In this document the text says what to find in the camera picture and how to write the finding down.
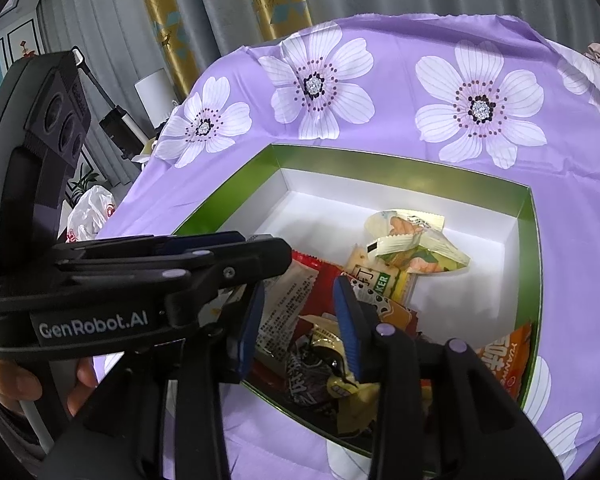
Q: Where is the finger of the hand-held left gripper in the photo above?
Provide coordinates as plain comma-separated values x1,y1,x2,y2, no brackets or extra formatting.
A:
52,230,246,261
52,237,293,333

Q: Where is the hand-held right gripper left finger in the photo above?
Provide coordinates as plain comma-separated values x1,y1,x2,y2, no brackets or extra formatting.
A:
35,277,267,480

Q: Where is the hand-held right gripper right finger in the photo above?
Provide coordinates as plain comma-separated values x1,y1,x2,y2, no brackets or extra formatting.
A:
331,274,566,480

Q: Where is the red-edged white snack packet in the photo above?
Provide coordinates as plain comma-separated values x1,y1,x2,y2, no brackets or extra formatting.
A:
252,251,323,361

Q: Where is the red snack packet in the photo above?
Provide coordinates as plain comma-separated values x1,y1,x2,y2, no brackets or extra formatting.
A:
300,259,421,341

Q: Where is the yellow green cracker packet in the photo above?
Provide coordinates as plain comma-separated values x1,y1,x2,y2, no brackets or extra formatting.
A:
344,242,417,311

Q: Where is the dark brown gold snack packet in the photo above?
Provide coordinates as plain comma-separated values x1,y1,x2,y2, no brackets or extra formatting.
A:
280,327,351,413

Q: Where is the yellow orange snack packet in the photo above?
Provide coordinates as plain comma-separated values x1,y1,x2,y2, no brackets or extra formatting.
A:
327,375,381,438

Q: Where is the cream green snack packet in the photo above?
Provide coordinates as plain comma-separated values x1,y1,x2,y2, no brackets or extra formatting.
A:
364,208,473,277

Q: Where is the green cardboard box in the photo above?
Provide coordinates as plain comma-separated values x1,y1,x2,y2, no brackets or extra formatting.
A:
172,143,545,461

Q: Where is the person's left hand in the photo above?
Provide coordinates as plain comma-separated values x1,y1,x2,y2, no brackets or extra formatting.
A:
0,355,100,413

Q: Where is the white plastic bag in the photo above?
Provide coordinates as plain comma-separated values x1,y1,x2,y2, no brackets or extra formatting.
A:
66,185,117,243

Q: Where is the potted plant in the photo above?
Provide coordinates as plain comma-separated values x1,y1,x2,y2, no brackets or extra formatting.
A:
67,165,101,201

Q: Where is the upright vacuum cleaner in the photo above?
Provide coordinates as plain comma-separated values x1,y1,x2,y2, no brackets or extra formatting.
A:
71,46,148,161

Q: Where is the purple floral tablecloth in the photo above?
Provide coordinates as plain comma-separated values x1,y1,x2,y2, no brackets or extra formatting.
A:
95,14,600,480

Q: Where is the white framed wall picture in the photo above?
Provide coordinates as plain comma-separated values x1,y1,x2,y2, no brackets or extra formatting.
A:
6,19,45,63

